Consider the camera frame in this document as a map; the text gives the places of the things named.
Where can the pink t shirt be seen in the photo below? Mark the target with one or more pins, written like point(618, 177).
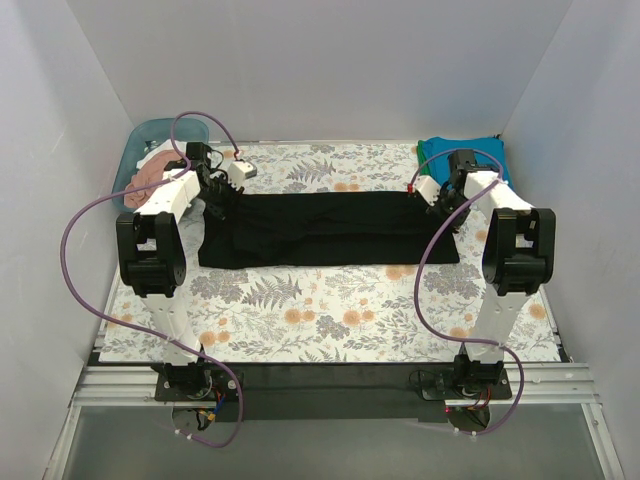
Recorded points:
point(152, 171)

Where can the floral patterned table mat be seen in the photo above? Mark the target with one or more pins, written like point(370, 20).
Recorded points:
point(385, 313)

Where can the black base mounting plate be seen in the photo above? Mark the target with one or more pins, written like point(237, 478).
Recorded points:
point(329, 391)

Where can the white t shirt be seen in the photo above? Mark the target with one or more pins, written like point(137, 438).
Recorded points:
point(165, 146)

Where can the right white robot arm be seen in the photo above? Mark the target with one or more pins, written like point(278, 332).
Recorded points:
point(518, 258)

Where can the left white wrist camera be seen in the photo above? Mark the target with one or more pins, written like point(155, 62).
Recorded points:
point(239, 171)

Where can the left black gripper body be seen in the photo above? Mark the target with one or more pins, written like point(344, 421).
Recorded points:
point(216, 195)

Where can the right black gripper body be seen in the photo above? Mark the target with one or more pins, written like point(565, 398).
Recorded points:
point(447, 203)

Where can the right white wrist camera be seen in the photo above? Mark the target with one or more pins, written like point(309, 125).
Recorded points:
point(425, 187)

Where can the teal plastic laundry bin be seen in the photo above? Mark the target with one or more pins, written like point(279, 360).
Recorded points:
point(152, 133)

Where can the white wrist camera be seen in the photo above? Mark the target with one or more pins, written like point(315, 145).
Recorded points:
point(239, 171)
point(425, 187)

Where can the aluminium frame rail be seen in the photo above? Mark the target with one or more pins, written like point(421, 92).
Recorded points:
point(119, 385)

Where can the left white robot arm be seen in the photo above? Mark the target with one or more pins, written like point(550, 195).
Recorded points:
point(153, 263)

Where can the black t shirt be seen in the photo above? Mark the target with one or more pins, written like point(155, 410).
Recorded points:
point(323, 230)

